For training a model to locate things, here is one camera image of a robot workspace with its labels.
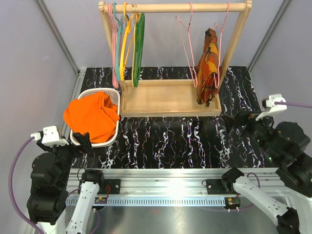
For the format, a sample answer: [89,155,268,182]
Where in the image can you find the pink wire hanger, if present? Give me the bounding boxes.
[175,2,198,88]
[108,4,119,89]
[214,2,230,88]

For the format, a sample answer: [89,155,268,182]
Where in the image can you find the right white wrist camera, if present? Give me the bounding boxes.
[255,94,287,121]

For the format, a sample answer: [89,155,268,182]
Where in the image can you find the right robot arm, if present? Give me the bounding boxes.
[221,112,312,234]

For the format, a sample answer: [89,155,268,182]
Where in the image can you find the aluminium mounting rail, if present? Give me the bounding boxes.
[64,168,283,207]

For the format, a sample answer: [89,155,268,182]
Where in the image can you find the wooden tray base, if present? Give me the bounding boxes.
[120,79,222,117]

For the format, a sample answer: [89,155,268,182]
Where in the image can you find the wooden clothes rack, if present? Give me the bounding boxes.
[98,0,253,115]

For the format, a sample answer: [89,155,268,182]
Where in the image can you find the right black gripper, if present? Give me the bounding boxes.
[222,108,281,163]

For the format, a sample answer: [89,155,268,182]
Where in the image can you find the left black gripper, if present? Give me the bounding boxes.
[38,131,92,187]

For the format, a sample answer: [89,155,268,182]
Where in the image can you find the yellow plastic hanger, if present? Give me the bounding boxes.
[119,2,136,81]

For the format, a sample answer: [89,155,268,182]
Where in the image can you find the camouflage orange trousers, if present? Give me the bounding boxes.
[195,28,219,107]

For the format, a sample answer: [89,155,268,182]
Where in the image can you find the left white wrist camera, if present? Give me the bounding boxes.
[30,126,69,147]

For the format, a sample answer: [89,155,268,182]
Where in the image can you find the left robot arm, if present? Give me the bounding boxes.
[27,131,106,234]

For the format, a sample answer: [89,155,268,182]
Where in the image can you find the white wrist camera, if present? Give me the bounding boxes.
[255,94,287,121]
[30,126,69,147]

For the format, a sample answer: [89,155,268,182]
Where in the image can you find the teal plastic hanger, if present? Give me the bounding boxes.
[113,2,124,82]

